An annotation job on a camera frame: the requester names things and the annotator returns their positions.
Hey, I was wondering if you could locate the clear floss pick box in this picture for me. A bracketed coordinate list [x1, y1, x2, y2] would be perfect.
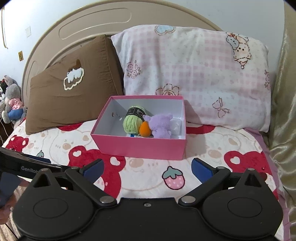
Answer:
[170, 118, 182, 136]

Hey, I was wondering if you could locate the blue wet wipes pack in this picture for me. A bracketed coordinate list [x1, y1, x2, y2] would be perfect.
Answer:
[127, 134, 141, 138]

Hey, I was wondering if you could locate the purple plush toy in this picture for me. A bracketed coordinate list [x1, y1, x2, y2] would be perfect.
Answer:
[143, 114, 173, 139]

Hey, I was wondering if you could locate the orange makeup sponge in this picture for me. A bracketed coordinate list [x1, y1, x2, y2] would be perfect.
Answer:
[139, 121, 152, 138]

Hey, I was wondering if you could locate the green yarn ball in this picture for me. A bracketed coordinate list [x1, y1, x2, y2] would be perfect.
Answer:
[122, 106, 146, 136]

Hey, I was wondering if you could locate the person's left hand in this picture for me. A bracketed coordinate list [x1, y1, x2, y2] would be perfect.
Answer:
[0, 193, 17, 225]

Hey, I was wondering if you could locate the bear print blanket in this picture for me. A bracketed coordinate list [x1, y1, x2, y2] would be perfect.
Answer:
[1, 117, 287, 241]

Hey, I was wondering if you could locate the stuffed toys pile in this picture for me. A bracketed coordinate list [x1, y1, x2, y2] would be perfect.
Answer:
[1, 75, 27, 124]

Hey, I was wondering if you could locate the pink cardboard box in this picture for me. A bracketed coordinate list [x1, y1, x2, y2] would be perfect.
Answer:
[91, 95, 186, 161]

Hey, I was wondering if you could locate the brown embroidered pillow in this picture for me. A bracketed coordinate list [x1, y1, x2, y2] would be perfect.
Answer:
[26, 35, 123, 135]

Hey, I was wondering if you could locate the gold satin curtain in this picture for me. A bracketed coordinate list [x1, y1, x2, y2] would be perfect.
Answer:
[268, 3, 295, 240]

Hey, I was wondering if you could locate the pink checkered pillow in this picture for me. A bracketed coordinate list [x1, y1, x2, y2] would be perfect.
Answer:
[111, 25, 271, 132]

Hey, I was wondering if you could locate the beige bed headboard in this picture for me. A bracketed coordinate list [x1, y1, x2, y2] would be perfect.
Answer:
[21, 0, 223, 107]

